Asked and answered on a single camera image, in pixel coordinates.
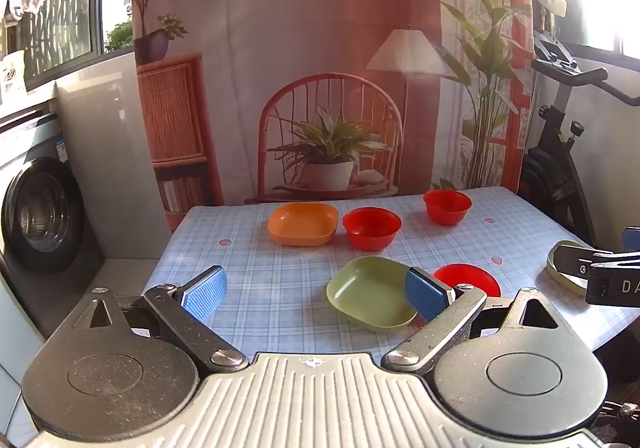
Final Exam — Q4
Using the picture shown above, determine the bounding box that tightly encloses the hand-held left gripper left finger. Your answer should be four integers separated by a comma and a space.
72, 266, 250, 374

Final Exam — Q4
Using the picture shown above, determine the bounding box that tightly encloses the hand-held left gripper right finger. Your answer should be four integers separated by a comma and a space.
381, 267, 560, 373

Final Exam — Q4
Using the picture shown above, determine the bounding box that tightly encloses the green square plate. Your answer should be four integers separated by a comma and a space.
326, 256, 418, 333
546, 240, 598, 297

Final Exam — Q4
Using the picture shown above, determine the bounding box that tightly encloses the red bowl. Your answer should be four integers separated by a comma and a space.
342, 207, 402, 252
423, 189, 473, 227

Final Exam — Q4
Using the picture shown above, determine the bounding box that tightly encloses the red round plate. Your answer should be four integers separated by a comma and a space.
432, 264, 502, 299

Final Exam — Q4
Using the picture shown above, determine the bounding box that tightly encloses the blue plaid tablecloth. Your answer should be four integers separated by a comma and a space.
144, 187, 640, 365

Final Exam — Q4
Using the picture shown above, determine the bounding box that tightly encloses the black exercise bike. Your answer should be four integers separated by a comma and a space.
517, 30, 640, 251

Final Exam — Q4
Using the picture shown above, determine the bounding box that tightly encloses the orange square plate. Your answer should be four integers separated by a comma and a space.
267, 202, 341, 247

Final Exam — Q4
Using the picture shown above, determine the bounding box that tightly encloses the grey washing machine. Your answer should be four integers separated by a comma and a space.
0, 96, 107, 346

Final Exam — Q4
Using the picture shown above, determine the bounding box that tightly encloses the printed room backdrop cloth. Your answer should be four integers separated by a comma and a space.
132, 0, 534, 235

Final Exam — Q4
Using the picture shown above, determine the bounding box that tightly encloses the white paper bag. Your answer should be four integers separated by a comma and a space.
0, 50, 27, 106

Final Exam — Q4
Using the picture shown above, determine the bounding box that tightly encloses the window with metal frame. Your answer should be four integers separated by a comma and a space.
0, 0, 137, 93

